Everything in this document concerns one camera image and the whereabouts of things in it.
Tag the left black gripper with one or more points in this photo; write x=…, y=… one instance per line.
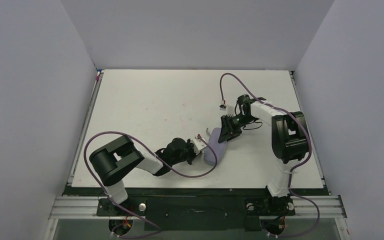
x=191, y=154

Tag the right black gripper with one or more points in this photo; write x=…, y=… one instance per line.
x=230, y=125

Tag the purple zippered umbrella case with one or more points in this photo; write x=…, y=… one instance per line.
x=219, y=148

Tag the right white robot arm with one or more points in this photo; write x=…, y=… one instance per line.
x=289, y=143

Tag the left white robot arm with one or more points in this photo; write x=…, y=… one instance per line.
x=116, y=159

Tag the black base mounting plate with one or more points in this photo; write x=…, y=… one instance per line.
x=199, y=209

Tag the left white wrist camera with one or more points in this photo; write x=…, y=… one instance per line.
x=199, y=144

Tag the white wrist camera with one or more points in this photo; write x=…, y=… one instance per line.
x=199, y=144
x=227, y=109

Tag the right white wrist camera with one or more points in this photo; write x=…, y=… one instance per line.
x=227, y=109

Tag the aluminium left side rail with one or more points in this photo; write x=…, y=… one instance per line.
x=85, y=126

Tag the aluminium front rail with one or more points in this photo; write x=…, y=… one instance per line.
x=86, y=207

